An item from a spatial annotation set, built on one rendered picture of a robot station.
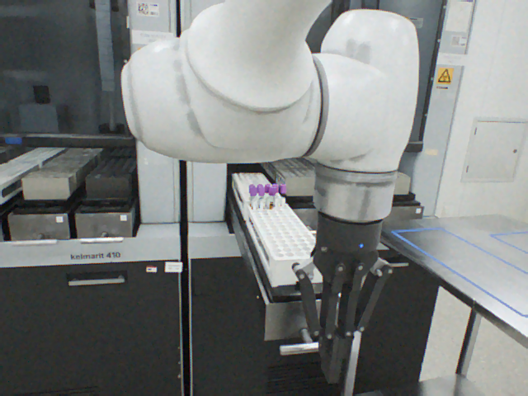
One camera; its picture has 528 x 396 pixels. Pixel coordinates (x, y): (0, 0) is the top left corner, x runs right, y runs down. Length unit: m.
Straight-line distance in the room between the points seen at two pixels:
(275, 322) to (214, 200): 0.55
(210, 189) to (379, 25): 0.79
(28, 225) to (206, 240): 0.44
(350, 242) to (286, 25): 0.25
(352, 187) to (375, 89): 0.10
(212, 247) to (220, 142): 0.76
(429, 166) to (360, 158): 0.94
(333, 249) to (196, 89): 0.24
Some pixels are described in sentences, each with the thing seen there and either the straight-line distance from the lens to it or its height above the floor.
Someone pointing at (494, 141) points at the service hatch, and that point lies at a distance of 2.99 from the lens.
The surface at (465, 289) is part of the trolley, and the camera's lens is 0.74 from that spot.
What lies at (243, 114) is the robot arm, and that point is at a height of 1.12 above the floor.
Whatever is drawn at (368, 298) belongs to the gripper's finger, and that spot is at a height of 0.89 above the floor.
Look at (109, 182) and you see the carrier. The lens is 1.08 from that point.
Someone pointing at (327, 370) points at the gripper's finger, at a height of 0.78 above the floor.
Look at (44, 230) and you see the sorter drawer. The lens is 1.08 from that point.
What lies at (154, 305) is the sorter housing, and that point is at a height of 0.52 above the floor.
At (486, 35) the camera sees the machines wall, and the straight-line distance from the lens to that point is 2.84.
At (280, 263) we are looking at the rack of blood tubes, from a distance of 0.62.
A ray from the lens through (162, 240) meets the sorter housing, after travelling 1.03.
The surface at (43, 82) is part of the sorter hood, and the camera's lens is 1.08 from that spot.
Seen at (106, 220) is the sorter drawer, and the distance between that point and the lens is 1.03.
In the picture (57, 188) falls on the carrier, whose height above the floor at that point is 0.85.
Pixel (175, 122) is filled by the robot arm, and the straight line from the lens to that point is 0.29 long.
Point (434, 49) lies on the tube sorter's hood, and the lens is 1.24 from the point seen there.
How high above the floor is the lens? 1.14
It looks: 17 degrees down
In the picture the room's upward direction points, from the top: 3 degrees clockwise
